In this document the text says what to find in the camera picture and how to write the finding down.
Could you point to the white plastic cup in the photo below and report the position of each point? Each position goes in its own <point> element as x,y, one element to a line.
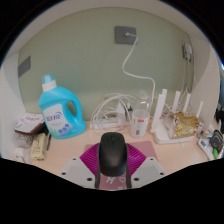
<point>139,125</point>

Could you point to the gold foil snack bag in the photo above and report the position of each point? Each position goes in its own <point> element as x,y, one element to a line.
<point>184,126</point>

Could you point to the white power strip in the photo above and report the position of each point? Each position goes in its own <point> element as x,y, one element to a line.
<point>103,125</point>

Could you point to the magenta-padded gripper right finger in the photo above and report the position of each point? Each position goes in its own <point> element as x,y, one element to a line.
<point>136,156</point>

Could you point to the black pen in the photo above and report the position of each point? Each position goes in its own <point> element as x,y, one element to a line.
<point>48,141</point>

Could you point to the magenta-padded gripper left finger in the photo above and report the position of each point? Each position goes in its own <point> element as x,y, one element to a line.
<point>87,156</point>

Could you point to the blue detergent bottle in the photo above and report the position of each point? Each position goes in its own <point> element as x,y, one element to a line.
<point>55,110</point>

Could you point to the pink printed mouse pad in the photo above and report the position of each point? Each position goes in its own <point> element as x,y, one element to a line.
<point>146,148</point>

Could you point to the stack of books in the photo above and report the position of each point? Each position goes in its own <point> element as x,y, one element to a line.
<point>29,122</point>

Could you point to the black computer mouse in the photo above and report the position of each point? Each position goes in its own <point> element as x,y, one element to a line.
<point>113,153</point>

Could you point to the clear plastic bags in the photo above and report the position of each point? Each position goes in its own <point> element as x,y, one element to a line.
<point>21,143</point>

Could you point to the wall socket with plugs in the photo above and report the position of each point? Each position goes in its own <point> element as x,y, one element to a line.
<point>187,51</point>

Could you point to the white router with antennas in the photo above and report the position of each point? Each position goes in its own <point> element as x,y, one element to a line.
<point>160,126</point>

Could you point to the small yellow box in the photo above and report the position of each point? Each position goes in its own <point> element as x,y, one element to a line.
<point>39,146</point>

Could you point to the black zip pouch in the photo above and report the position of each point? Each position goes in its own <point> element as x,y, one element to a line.
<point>217,140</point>

